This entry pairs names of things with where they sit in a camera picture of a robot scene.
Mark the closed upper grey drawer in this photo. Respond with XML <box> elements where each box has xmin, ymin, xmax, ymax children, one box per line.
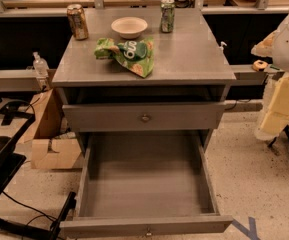
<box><xmin>63</xmin><ymin>102</ymin><xmax>225</xmax><ymax>132</ymax></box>

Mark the green rice chip bag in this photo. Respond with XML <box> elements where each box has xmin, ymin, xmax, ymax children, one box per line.
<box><xmin>94</xmin><ymin>37</ymin><xmax>154</xmax><ymax>78</ymax></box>

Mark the open middle grey drawer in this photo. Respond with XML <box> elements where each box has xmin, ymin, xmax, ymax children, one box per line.
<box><xmin>61</xmin><ymin>131</ymin><xmax>233</xmax><ymax>238</ymax></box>

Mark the grey drawer cabinet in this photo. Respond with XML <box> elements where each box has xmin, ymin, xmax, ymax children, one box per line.
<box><xmin>52</xmin><ymin>8</ymin><xmax>235</xmax><ymax>150</ymax></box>

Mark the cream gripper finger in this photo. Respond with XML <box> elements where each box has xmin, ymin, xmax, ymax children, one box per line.
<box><xmin>254</xmin><ymin>73</ymin><xmax>289</xmax><ymax>141</ymax></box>

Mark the black metal stand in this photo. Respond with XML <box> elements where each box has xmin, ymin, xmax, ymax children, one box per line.
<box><xmin>0</xmin><ymin>98</ymin><xmax>35</xmax><ymax>195</ymax></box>

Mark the cardboard box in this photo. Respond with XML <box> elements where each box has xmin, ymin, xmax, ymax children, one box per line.
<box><xmin>20</xmin><ymin>85</ymin><xmax>83</xmax><ymax>170</ymax></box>

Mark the black floor cable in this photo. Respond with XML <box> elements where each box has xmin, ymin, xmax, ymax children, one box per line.
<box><xmin>0</xmin><ymin>190</ymin><xmax>60</xmax><ymax>232</ymax></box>

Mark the white paper bowl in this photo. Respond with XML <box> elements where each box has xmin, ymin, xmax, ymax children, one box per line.
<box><xmin>111</xmin><ymin>17</ymin><xmax>148</xmax><ymax>39</ymax></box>

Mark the small white pump bottle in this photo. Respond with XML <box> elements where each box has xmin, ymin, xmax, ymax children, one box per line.
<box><xmin>219</xmin><ymin>41</ymin><xmax>227</xmax><ymax>52</ymax></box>

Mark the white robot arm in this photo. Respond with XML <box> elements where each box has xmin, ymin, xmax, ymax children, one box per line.
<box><xmin>251</xmin><ymin>14</ymin><xmax>289</xmax><ymax>141</ymax></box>

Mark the yellow tape measure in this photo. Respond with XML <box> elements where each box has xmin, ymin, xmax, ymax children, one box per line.
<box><xmin>252</xmin><ymin>60</ymin><xmax>268</xmax><ymax>72</ymax></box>

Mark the green soda can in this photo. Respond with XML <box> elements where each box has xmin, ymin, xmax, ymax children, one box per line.
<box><xmin>160</xmin><ymin>0</ymin><xmax>175</xmax><ymax>33</ymax></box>

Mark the clear plastic bottle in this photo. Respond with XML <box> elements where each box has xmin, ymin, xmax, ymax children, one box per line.
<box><xmin>33</xmin><ymin>52</ymin><xmax>49</xmax><ymax>77</ymax></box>

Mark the gold soda can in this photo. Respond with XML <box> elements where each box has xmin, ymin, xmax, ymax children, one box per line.
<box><xmin>67</xmin><ymin>4</ymin><xmax>88</xmax><ymax>40</ymax></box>

